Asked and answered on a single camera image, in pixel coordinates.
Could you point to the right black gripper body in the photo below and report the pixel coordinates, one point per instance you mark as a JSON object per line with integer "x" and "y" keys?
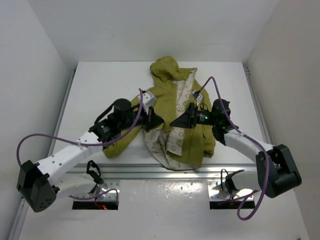
{"x": 202, "y": 117}

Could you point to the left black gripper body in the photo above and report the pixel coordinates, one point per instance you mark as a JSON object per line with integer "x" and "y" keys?
{"x": 143, "y": 119}

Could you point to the olive green hooded jacket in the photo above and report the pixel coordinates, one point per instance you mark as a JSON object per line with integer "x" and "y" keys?
{"x": 174, "y": 147}

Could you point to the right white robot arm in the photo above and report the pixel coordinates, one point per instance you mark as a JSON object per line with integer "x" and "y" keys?
{"x": 276, "y": 171}

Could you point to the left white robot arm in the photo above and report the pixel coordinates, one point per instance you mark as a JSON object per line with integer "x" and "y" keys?
{"x": 38, "y": 182}

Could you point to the white front cover panel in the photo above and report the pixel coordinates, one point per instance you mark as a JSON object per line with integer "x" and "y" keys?
{"x": 160, "y": 210}

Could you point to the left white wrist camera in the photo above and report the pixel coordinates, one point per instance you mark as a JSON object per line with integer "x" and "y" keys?
{"x": 148, "y": 99}

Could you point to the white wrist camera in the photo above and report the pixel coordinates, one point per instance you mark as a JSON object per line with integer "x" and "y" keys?
{"x": 197, "y": 96}
{"x": 148, "y": 99}

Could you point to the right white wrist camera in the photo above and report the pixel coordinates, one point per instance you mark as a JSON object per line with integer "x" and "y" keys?
{"x": 197, "y": 96}

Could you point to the aluminium frame rail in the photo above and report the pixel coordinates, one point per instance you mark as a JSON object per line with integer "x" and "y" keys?
{"x": 156, "y": 171}

